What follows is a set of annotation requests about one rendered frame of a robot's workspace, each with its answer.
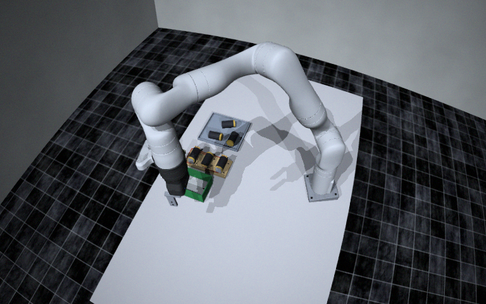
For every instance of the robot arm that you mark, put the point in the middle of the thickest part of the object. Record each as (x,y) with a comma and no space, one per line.
(155,109)

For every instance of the black battery with gold end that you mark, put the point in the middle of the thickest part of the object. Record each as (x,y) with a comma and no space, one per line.
(194,154)
(221,162)
(207,158)
(228,123)
(215,135)
(231,140)

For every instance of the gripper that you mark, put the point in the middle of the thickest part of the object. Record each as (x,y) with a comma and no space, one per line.
(172,168)

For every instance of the green open-top box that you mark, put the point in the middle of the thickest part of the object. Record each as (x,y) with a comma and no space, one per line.
(198,185)

